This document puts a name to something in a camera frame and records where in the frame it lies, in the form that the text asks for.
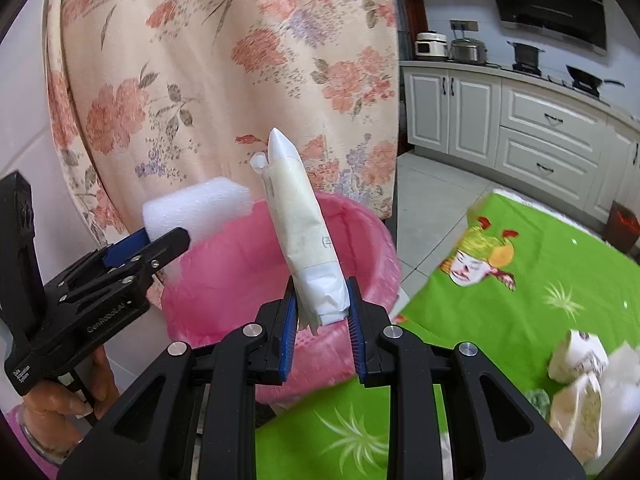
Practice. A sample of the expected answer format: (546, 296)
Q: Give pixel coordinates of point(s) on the grey wall socket strip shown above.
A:
(463, 25)

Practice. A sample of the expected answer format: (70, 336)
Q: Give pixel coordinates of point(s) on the white rice cooker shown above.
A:
(430, 46)

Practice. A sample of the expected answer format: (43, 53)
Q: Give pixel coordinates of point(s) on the white fleece under cloth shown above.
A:
(550, 208)

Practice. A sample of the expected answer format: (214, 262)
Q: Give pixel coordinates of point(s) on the white paper wrapper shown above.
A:
(300, 220)

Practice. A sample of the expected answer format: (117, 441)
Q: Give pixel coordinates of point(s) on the person's left hand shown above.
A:
(55, 410)

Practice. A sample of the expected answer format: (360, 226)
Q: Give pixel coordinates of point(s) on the black cooking pot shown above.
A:
(525, 55)

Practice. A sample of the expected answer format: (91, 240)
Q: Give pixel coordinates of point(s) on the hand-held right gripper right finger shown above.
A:
(356, 335)

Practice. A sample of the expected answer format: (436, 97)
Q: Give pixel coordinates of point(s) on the floral beige curtain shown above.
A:
(225, 60)

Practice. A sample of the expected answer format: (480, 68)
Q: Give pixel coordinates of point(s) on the black range hood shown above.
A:
(550, 5)

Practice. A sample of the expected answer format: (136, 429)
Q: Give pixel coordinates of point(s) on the brown wooden door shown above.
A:
(412, 60)

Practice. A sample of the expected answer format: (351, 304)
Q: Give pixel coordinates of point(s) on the white base cabinets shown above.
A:
(540, 130)

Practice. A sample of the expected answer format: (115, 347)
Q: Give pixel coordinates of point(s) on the pink-lined trash bin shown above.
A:
(225, 280)

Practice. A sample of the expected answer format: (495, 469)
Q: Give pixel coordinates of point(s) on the black wok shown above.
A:
(585, 79)

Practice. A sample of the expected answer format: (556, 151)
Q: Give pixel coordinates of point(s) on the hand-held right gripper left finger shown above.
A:
(288, 332)

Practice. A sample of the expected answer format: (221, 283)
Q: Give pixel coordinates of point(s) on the green wavy striped cloth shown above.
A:
(540, 401)

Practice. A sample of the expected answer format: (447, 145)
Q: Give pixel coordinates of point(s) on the silver pressure cooker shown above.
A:
(467, 51)

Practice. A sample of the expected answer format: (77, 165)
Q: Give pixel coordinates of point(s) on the black sliding door frame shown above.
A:
(395, 200)

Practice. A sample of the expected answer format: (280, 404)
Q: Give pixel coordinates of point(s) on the green cartoon printed tablecloth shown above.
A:
(500, 310)

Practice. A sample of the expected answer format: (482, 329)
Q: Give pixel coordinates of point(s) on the black gas hob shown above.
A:
(552, 79)

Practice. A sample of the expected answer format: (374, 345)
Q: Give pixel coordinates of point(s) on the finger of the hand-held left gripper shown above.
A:
(125, 250)
(160, 252)

